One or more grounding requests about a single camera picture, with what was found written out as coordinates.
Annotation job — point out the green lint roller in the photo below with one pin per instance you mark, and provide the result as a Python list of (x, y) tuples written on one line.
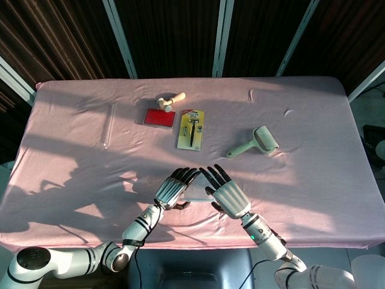
[(266, 139)]

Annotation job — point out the pink tablecloth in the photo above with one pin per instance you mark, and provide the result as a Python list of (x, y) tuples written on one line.
[(285, 195)]

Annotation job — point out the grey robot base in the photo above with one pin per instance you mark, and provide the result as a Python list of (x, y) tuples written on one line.
[(186, 265)]

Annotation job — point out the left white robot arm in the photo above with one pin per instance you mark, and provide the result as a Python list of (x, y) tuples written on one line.
[(141, 224)]

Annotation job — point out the razor in yellow pack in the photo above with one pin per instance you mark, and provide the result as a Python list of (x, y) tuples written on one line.
[(184, 141)]

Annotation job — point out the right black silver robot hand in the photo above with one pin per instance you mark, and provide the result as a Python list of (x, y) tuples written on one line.
[(230, 197)]

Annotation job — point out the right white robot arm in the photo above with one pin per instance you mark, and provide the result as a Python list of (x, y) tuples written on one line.
[(264, 238)]

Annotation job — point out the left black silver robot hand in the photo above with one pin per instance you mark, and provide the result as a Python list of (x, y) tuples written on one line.
[(170, 189)]

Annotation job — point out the grey metal frame post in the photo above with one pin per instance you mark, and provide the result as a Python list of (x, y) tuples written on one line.
[(368, 81), (222, 39), (121, 39), (296, 39), (15, 79)]

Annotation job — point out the clear glass tube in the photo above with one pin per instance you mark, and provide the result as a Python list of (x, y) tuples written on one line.
[(108, 126)]

